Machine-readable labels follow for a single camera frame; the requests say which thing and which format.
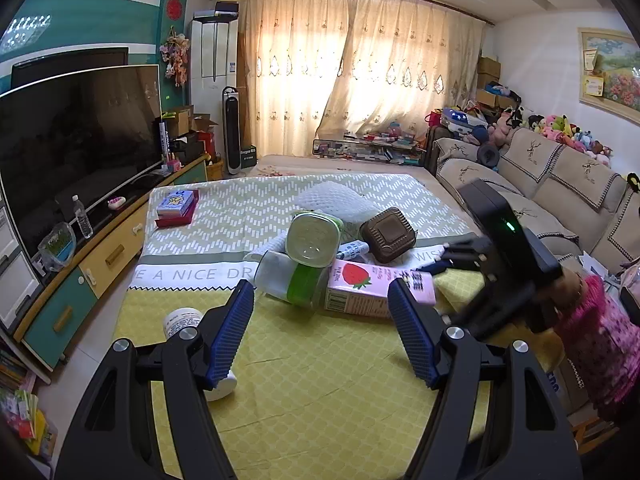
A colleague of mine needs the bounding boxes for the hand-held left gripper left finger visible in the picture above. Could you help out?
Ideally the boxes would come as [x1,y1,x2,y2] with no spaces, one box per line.
[52,280,256,480]

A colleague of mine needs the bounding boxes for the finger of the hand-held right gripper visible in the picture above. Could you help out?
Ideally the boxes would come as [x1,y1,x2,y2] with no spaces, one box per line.
[431,241,497,277]
[440,280,493,333]

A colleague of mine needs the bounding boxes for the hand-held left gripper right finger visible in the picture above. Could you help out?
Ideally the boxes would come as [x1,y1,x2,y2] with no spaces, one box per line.
[387,277,586,480]

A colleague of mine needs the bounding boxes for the white jar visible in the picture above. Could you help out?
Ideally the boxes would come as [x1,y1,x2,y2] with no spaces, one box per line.
[163,308,238,402]

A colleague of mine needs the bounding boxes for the pink strawberry milk carton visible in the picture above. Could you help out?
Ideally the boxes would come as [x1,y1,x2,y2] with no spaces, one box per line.
[324,258,437,319]

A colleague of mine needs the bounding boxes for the clear bottle with green label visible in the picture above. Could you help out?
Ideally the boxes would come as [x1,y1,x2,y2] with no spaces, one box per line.
[252,250,331,311]

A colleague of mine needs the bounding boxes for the brown plastic tray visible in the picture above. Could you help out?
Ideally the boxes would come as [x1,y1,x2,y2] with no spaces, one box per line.
[359,206,418,264]

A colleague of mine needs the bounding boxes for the white toothpaste tube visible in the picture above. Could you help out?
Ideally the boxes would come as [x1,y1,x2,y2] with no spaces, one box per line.
[336,240,371,261]

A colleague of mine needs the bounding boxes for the clear container with green lid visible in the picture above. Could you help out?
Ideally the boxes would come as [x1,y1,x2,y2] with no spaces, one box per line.
[285,211,343,266]

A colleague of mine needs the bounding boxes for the white foam net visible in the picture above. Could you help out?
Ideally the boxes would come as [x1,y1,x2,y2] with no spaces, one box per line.
[295,181,381,223]

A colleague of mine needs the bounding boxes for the person's right forearm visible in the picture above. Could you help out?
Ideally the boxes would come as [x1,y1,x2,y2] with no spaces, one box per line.
[552,275,640,411]

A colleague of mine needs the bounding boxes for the person's right hand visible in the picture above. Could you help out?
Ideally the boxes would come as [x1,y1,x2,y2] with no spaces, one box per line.
[552,266,587,313]

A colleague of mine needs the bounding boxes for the beige sofa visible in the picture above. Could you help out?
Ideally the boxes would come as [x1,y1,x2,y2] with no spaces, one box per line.
[425,125,640,281]

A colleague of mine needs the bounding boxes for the white cloth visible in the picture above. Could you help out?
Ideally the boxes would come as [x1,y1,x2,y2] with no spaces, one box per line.
[243,244,288,264]

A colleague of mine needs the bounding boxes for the yellow lattice tablecloth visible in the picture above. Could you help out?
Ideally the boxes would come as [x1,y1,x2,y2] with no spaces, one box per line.
[112,260,503,480]

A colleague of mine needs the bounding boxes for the green chevron tablecloth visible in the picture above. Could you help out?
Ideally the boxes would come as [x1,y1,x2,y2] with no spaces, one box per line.
[127,174,481,292]

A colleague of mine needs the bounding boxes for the blue star print bag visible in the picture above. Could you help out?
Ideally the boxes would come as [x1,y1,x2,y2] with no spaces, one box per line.
[442,107,488,134]

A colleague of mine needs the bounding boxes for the row of plush toys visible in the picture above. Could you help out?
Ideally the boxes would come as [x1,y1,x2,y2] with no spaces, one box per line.
[492,107,617,167]

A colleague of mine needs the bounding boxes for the blue and red box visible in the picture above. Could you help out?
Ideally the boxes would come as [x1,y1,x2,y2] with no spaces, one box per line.
[154,189,200,228]

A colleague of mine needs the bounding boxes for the teal and yellow television stand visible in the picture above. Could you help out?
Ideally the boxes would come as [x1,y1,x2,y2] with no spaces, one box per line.
[12,152,211,372]

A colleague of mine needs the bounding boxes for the stack of cardboard boxes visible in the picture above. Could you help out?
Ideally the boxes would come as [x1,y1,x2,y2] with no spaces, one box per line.
[475,55,517,109]

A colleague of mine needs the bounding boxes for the clear water bottle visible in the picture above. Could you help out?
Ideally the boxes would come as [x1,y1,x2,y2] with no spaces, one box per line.
[71,195,94,240]

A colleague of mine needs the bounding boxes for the clear plastic bag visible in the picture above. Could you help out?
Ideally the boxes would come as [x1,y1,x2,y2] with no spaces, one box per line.
[37,221,77,272]

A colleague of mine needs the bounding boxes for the beige embroidered curtain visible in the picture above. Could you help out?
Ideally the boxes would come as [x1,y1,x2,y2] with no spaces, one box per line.
[237,0,358,173]
[320,0,486,147]

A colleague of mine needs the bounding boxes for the white tower fan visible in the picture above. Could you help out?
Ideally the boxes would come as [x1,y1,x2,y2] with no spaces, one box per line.
[221,86,249,176]

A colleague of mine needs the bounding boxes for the open cardboard boxes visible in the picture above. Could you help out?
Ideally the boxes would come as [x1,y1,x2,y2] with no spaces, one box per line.
[165,105,221,162]

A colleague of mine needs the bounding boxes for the framed flower painting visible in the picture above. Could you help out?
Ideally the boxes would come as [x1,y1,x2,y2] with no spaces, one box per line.
[577,27,640,126]

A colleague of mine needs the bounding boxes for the shelf of books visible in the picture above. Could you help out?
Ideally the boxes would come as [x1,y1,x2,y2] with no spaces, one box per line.
[0,335,57,463]

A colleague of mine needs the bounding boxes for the white drawer cabinet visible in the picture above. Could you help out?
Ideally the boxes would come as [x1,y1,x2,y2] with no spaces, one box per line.
[0,205,44,327]

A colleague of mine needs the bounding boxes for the large curved black television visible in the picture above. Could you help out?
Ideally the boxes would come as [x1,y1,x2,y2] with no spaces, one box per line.
[0,64,163,272]

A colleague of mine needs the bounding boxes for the white standing air conditioner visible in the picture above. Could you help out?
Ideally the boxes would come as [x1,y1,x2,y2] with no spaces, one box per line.
[189,14,240,107]

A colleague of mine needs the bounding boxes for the hanging flower decoration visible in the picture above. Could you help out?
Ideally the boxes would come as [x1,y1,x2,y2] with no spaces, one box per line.
[160,25,192,89]

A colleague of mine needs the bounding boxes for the black monitor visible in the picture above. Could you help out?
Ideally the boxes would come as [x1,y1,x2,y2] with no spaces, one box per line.
[11,47,130,90]

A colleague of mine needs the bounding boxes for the boxes on air conditioner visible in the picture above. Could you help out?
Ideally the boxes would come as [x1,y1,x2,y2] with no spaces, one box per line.
[194,1,240,23]

